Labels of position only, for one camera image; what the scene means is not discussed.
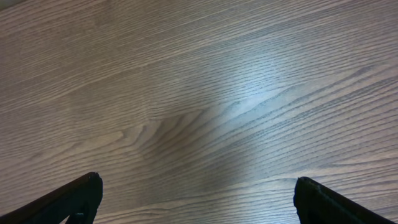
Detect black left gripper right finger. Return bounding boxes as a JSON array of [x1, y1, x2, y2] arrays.
[[293, 177, 395, 224]]

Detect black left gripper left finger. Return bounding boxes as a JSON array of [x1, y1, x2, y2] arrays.
[[1, 172, 103, 224]]

